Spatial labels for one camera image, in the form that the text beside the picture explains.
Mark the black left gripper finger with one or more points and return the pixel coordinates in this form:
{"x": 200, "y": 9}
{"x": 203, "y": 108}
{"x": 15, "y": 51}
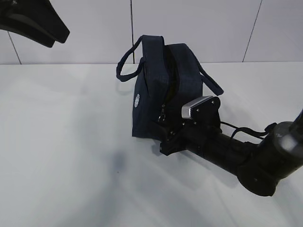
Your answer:
{"x": 27, "y": 28}
{"x": 42, "y": 12}

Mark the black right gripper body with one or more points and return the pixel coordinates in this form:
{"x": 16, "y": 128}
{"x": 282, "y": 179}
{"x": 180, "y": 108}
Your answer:
{"x": 185, "y": 136}

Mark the navy blue lunch bag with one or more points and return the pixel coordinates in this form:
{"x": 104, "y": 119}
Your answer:
{"x": 167, "y": 77}

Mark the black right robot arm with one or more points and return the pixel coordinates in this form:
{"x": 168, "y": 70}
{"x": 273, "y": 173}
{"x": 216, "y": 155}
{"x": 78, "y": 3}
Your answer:
{"x": 258, "y": 167}

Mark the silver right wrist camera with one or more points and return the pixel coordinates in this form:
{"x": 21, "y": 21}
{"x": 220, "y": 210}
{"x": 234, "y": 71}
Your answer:
{"x": 204, "y": 110}

